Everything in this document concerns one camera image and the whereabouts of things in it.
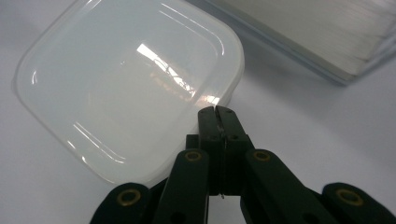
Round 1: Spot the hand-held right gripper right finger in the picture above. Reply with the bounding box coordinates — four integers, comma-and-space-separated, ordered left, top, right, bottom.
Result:
215, 105, 256, 197

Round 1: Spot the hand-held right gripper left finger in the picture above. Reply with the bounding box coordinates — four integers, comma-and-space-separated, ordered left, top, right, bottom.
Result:
186, 105, 225, 197

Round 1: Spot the white plastic container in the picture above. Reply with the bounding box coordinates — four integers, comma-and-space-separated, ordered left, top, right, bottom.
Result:
11, 0, 246, 189

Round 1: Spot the white wire rack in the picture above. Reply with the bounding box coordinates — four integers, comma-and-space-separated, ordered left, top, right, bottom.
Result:
186, 0, 396, 87

